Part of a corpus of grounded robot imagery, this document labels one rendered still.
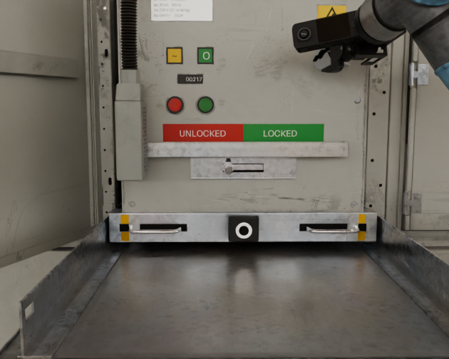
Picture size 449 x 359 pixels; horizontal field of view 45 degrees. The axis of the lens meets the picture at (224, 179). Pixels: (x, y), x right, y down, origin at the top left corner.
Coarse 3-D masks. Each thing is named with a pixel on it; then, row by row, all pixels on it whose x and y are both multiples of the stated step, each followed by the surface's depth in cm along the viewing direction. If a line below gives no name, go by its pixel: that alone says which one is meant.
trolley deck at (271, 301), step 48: (144, 288) 87; (192, 288) 87; (240, 288) 87; (288, 288) 87; (336, 288) 87; (384, 288) 87; (96, 336) 69; (144, 336) 69; (192, 336) 69; (240, 336) 69; (288, 336) 69; (336, 336) 69; (384, 336) 69; (432, 336) 69
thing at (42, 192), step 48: (0, 0) 100; (48, 0) 112; (0, 48) 101; (48, 48) 113; (96, 48) 124; (0, 96) 101; (48, 96) 114; (96, 96) 125; (0, 144) 102; (48, 144) 114; (96, 144) 125; (0, 192) 102; (48, 192) 115; (0, 240) 103; (48, 240) 116
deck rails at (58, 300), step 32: (384, 224) 106; (96, 256) 99; (384, 256) 104; (416, 256) 88; (32, 288) 66; (64, 288) 79; (96, 288) 85; (416, 288) 85; (448, 288) 76; (32, 320) 65; (64, 320) 73; (448, 320) 73; (32, 352) 63
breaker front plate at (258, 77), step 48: (144, 0) 103; (240, 0) 104; (288, 0) 104; (336, 0) 104; (144, 48) 105; (192, 48) 105; (240, 48) 105; (288, 48) 105; (192, 96) 106; (240, 96) 106; (288, 96) 106; (336, 96) 106; (144, 192) 108; (192, 192) 108; (240, 192) 109; (288, 192) 109; (336, 192) 109
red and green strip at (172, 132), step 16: (176, 128) 107; (192, 128) 107; (208, 128) 107; (224, 128) 107; (240, 128) 107; (256, 128) 107; (272, 128) 107; (288, 128) 107; (304, 128) 107; (320, 128) 107
